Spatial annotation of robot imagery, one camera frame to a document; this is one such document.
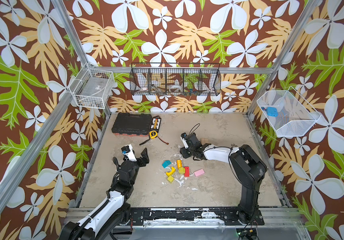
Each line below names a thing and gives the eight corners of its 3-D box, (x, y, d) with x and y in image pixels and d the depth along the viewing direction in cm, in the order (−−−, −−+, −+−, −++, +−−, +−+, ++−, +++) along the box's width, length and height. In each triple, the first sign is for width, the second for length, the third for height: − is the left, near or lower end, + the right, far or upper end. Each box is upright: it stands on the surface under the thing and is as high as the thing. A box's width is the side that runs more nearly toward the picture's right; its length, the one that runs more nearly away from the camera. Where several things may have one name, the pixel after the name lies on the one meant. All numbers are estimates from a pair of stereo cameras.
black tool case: (112, 137, 107) (110, 133, 103) (118, 116, 120) (117, 112, 116) (150, 137, 107) (150, 133, 103) (153, 116, 120) (152, 112, 117)
